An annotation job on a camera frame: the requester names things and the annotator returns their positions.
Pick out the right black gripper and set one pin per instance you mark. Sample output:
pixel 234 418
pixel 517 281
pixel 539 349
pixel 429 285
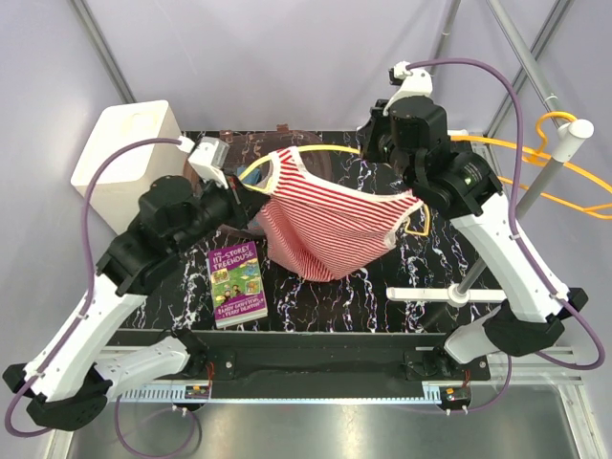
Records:
pixel 366 135

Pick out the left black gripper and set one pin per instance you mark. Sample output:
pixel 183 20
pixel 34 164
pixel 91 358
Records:
pixel 244 202

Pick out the red white striped top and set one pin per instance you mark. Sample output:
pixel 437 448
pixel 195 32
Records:
pixel 324 231

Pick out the orange plastic hanger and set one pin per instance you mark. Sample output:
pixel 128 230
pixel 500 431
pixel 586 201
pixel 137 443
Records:
pixel 538 157

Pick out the blue tank top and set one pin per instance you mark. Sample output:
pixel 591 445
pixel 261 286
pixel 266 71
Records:
pixel 251 179

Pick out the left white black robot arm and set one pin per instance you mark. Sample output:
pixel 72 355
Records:
pixel 67 384

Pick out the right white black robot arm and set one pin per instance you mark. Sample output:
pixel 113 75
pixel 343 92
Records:
pixel 530 317

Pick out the brown transparent oval basket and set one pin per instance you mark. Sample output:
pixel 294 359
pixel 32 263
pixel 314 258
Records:
pixel 245 148

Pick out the purple treehouse book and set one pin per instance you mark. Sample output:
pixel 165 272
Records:
pixel 236 285

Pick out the black marble pattern mat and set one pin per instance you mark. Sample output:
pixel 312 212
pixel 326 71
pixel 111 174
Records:
pixel 354 303

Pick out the white grey clothes rack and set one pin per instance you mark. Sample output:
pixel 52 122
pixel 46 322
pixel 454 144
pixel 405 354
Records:
pixel 531 191

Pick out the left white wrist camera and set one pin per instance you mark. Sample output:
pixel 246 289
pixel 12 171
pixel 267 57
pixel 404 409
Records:
pixel 204 161

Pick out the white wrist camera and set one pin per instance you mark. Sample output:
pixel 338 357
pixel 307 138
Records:
pixel 204 161
pixel 411 83

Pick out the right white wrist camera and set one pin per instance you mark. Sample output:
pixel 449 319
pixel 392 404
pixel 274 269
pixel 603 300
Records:
pixel 411 83

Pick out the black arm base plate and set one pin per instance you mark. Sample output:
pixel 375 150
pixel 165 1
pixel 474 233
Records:
pixel 316 367

